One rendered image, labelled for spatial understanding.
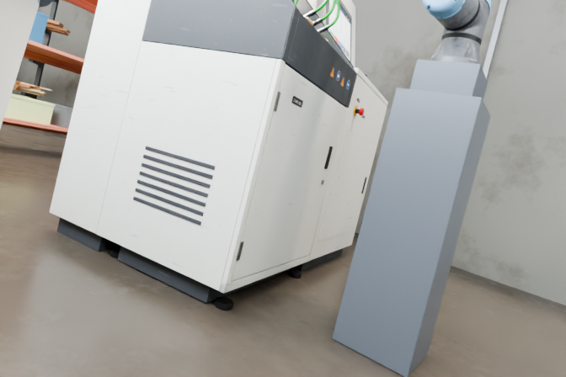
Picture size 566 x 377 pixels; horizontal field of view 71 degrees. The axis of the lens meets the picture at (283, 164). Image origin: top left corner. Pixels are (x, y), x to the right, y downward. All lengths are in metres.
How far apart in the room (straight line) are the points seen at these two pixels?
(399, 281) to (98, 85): 1.26
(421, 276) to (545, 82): 2.41
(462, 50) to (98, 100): 1.27
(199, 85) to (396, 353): 1.00
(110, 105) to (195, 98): 0.39
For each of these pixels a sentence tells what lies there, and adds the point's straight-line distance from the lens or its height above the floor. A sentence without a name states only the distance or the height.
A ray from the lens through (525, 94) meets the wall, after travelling 3.38.
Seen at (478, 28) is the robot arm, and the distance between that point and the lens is 1.37.
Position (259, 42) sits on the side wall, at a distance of 1.26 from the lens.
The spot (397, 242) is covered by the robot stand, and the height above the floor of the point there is 0.35.
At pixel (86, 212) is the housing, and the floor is 0.13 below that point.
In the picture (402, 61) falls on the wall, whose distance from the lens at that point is 3.63.
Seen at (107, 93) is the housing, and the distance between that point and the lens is 1.63.
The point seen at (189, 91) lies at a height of 0.65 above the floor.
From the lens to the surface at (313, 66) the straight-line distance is 1.41.
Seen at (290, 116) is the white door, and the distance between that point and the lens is 1.31.
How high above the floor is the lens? 0.53
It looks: 2 degrees down
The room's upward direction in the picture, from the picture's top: 14 degrees clockwise
